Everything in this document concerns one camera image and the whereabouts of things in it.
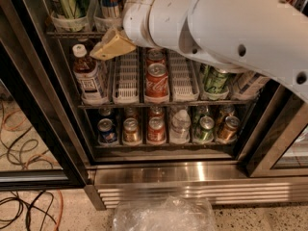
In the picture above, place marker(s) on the green can bottom shelf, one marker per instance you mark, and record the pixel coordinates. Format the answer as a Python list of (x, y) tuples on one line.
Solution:
[(204, 129)]

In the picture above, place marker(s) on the right front tea bottle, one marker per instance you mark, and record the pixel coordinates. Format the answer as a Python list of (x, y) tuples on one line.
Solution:
[(249, 83)]

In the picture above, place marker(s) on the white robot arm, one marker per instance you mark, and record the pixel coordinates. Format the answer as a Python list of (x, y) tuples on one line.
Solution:
[(266, 36)]

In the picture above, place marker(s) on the left tea bottle white cap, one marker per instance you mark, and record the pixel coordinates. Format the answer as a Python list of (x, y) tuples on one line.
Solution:
[(88, 73)]

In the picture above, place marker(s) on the red can bottom shelf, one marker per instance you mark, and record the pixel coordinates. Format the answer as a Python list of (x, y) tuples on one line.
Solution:
[(156, 130)]

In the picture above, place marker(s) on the front coca cola can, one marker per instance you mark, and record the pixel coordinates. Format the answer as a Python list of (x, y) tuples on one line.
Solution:
[(156, 80)]

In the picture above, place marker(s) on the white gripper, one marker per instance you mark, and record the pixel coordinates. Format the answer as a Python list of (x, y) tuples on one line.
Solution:
[(136, 18)]

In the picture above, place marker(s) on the rear green soda can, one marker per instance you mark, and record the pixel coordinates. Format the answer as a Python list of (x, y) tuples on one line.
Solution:
[(204, 69)]

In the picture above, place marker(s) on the orange brown can bottom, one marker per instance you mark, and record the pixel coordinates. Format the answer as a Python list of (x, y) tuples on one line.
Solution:
[(228, 128)]

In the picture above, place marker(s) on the clear plastic bag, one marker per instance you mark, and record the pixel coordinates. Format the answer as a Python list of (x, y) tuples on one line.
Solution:
[(174, 213)]

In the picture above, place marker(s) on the front green soda can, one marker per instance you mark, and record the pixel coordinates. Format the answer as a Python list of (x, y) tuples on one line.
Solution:
[(215, 80)]

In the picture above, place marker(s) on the empty white tray right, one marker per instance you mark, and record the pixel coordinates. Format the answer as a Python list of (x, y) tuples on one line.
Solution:
[(184, 87)]

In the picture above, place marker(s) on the right fridge door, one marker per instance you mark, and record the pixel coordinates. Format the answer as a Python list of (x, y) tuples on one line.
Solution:
[(273, 141)]

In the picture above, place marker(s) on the blue pepsi can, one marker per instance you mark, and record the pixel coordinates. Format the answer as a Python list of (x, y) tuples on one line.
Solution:
[(107, 131)]

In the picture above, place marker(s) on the middle wire shelf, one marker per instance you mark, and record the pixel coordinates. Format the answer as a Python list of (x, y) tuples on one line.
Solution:
[(168, 104)]

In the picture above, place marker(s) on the open left glass door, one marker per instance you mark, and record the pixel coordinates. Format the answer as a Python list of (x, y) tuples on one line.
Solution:
[(35, 71)]

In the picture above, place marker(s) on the blue silver redbull can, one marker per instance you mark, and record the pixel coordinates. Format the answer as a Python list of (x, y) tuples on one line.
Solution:
[(110, 0)]

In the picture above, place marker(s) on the empty white tray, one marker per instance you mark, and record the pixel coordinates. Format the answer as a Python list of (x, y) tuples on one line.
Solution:
[(184, 87), (127, 79)]

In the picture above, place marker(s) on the steel fridge base grille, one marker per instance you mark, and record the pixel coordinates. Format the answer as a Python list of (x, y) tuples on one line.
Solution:
[(219, 183)]

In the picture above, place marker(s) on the green soda can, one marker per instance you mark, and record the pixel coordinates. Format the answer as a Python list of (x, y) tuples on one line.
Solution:
[(215, 80), (204, 69)]

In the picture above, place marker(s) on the empty white tray left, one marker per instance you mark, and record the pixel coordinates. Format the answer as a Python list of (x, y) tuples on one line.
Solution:
[(127, 79)]

